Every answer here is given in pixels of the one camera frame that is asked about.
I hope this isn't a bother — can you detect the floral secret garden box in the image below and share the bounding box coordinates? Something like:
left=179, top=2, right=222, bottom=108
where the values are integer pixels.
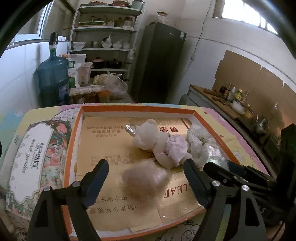
left=6, top=108, right=79, bottom=220

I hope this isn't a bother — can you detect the colourful cartoon table mat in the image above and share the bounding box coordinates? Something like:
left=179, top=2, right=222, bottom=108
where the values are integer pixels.
left=0, top=103, right=271, bottom=241

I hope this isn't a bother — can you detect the white fluffy plush toy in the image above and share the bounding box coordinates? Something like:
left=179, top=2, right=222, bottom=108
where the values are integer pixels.
left=187, top=123, right=229, bottom=170

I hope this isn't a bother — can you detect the metal kettle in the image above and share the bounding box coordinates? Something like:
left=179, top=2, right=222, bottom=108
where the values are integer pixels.
left=255, top=115, right=269, bottom=134

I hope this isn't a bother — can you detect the orange rimmed cardboard tray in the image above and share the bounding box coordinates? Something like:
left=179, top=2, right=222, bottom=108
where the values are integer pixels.
left=64, top=104, right=238, bottom=240

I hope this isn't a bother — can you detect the white teddy bear plush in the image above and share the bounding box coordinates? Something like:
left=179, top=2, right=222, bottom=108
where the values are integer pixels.
left=132, top=119, right=193, bottom=169

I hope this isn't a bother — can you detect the brown fluffy pompom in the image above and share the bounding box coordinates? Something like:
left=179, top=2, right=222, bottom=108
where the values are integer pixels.
left=122, top=159, right=171, bottom=204

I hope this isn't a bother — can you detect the white bowl on counter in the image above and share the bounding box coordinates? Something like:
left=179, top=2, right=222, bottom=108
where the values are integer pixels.
left=231, top=100, right=245, bottom=115

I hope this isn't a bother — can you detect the wooden cutting board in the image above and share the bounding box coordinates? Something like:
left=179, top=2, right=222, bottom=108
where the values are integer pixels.
left=188, top=84, right=240, bottom=120

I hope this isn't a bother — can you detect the blue water jug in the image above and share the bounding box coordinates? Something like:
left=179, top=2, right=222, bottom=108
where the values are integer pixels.
left=37, top=32, right=70, bottom=108

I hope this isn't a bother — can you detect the clear plastic bag with food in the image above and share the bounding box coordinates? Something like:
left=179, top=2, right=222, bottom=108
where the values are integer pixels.
left=93, top=71, right=128, bottom=100

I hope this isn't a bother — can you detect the white plastic bin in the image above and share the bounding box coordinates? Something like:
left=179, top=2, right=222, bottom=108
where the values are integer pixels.
left=78, top=62, right=93, bottom=85

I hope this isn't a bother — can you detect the black refrigerator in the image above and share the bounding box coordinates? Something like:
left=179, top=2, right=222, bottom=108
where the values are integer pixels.
left=131, top=23, right=187, bottom=103

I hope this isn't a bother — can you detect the white metal shelf rack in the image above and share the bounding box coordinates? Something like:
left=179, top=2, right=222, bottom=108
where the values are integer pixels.
left=68, top=1, right=144, bottom=79

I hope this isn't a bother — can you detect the glass jar on refrigerator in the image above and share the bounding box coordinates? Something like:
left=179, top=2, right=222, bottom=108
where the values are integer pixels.
left=156, top=11, right=168, bottom=23

